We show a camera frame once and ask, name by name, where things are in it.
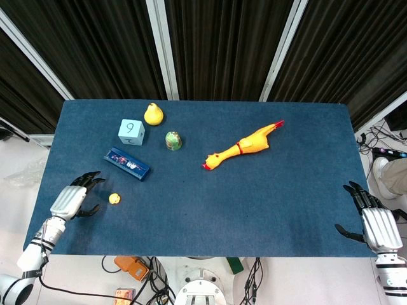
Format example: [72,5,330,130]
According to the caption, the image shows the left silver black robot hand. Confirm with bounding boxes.
[50,170,106,222]

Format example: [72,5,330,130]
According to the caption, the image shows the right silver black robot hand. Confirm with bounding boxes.
[334,180,404,254]

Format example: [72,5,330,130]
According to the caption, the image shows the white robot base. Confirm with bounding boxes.
[162,255,244,305]

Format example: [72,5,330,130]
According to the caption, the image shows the yellow pear toy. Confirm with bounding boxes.
[144,102,165,126]

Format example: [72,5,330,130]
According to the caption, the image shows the yellow rubber chicken toy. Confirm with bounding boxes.
[200,119,285,172]

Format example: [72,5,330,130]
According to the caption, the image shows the person's white shoe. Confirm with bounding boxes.
[371,157,397,200]

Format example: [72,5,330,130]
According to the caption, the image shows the clear plastic wrap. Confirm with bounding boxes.
[3,158,48,188]

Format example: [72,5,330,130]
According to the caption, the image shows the person's beige trouser leg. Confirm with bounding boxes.
[380,158,407,197]

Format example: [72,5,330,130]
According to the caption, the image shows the dark blue rectangular box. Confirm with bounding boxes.
[102,146,151,182]

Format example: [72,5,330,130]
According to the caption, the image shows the black power strip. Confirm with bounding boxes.
[372,146,407,160]

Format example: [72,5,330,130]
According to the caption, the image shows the light blue number cube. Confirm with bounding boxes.
[117,118,146,147]

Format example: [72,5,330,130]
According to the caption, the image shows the orange power device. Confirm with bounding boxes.
[113,255,149,283]

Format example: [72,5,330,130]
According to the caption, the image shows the black box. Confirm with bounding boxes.
[383,106,407,132]

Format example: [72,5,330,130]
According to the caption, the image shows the small orange printed box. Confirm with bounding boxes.
[114,287,136,301]

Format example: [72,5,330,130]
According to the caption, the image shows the blue table cloth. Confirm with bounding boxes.
[22,100,378,259]

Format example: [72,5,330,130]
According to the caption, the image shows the green block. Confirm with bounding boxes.
[226,256,245,275]

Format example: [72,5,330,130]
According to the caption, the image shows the black curtain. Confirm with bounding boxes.
[0,0,407,134]

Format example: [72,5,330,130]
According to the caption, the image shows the white frame post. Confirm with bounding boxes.
[353,91,407,133]
[259,0,301,102]
[145,0,179,101]
[0,8,76,101]

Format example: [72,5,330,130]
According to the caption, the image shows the black cable bundle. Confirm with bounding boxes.
[240,256,265,305]

